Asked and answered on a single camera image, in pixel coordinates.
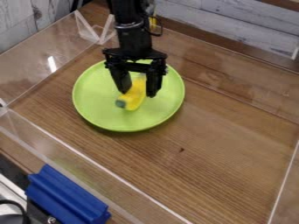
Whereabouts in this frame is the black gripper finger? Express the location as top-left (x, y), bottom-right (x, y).
top-left (110, 67), bottom-right (133, 94)
top-left (146, 68), bottom-right (165, 98)

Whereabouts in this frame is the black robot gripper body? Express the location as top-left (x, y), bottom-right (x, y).
top-left (103, 25), bottom-right (167, 75)

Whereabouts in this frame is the yellow toy banana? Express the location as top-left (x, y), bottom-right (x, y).
top-left (116, 73), bottom-right (146, 111)

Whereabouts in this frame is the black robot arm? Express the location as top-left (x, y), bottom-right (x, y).
top-left (103, 0), bottom-right (167, 97)

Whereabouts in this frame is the green round plate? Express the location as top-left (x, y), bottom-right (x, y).
top-left (72, 60), bottom-right (186, 132)

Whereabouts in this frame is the yellow labelled tin can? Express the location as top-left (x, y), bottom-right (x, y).
top-left (149, 12), bottom-right (159, 32)

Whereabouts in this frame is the blue plastic clamp block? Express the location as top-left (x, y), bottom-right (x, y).
top-left (26, 164), bottom-right (111, 224)

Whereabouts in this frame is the clear acrylic enclosure wall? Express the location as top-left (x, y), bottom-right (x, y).
top-left (0, 10), bottom-right (299, 224)

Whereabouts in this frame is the black cable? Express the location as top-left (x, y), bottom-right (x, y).
top-left (0, 199), bottom-right (30, 224)

